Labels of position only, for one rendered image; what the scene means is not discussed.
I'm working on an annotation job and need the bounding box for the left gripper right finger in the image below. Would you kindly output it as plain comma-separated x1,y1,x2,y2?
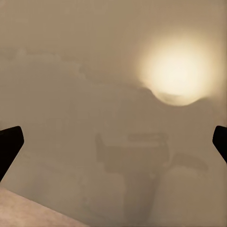
212,126,227,163

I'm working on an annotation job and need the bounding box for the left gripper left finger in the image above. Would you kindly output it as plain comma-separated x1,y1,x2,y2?
0,126,24,182

